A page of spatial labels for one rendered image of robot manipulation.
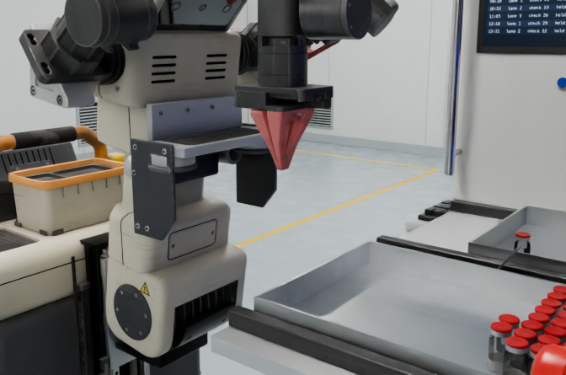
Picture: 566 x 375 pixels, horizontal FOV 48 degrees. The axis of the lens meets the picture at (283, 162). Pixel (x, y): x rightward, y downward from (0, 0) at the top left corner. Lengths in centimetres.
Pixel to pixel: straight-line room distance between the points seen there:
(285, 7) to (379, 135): 629
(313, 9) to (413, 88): 607
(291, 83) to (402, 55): 608
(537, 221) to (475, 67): 51
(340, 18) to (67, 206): 85
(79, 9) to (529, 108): 102
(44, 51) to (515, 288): 72
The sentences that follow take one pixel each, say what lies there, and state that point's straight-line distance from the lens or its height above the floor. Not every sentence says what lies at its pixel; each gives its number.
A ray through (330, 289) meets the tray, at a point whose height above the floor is 88.
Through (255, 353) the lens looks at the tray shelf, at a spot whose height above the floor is 88.
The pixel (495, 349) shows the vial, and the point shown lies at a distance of 67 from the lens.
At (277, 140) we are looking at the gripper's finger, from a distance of 72.
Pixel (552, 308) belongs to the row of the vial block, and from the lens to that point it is 73.
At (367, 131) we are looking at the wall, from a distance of 704.
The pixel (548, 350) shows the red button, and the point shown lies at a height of 101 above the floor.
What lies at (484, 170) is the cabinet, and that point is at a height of 89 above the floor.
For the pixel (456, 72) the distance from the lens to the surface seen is 153.
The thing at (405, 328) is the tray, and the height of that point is 88.
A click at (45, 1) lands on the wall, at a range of 621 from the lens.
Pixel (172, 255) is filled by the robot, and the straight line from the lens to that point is 115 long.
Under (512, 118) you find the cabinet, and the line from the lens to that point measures 155.
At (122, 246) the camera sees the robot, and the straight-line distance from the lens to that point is 116.
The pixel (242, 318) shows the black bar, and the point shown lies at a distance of 73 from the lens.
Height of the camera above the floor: 121
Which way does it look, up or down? 11 degrees down
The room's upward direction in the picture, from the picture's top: straight up
